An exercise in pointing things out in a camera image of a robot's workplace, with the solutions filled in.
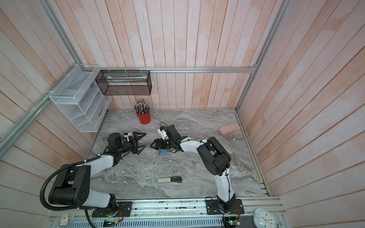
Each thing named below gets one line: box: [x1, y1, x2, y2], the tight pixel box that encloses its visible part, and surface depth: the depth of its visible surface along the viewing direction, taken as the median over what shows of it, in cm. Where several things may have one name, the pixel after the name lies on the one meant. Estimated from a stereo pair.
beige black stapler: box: [157, 176, 183, 186], surface depth 83 cm
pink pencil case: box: [218, 122, 241, 136], surface depth 108 cm
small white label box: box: [59, 213, 71, 226], surface depth 70 cm
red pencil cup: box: [136, 111, 152, 125], surface depth 113 cm
